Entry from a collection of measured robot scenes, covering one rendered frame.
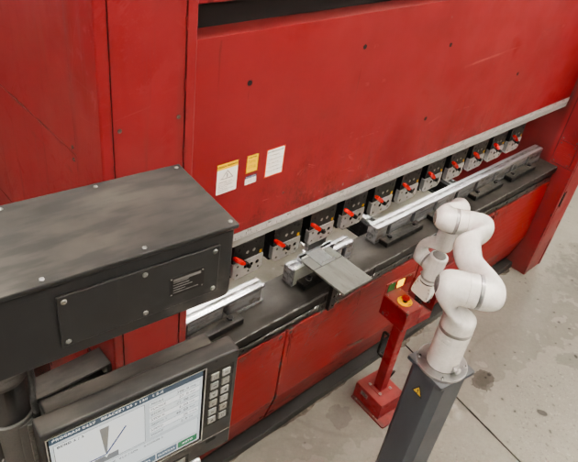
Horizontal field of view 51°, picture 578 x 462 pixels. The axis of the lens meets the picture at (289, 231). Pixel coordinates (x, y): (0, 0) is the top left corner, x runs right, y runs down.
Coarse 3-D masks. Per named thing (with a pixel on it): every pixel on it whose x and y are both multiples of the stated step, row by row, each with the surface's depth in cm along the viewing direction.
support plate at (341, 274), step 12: (336, 252) 269; (312, 264) 260; (336, 264) 262; (348, 264) 263; (324, 276) 255; (336, 276) 256; (348, 276) 257; (360, 276) 258; (336, 288) 250; (348, 288) 250
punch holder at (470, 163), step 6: (480, 144) 320; (486, 144) 326; (468, 150) 320; (474, 150) 319; (480, 150) 324; (468, 156) 321; (480, 156) 327; (468, 162) 322; (474, 162) 327; (480, 162) 332; (462, 168) 326; (468, 168) 325
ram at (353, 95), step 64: (448, 0) 231; (512, 0) 264; (576, 0) 309; (256, 64) 181; (320, 64) 200; (384, 64) 225; (448, 64) 256; (512, 64) 297; (576, 64) 354; (256, 128) 195; (320, 128) 219; (384, 128) 248; (448, 128) 286; (256, 192) 213; (320, 192) 240
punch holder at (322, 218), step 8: (328, 208) 250; (312, 216) 245; (320, 216) 249; (328, 216) 254; (304, 224) 250; (320, 224) 252; (328, 224) 256; (304, 232) 252; (312, 232) 251; (328, 232) 260; (304, 240) 254; (312, 240) 254
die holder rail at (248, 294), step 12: (240, 288) 246; (252, 288) 247; (216, 300) 239; (228, 300) 240; (240, 300) 244; (252, 300) 250; (192, 312) 232; (204, 312) 233; (216, 312) 236; (228, 312) 243; (240, 312) 248; (192, 324) 230; (204, 324) 235
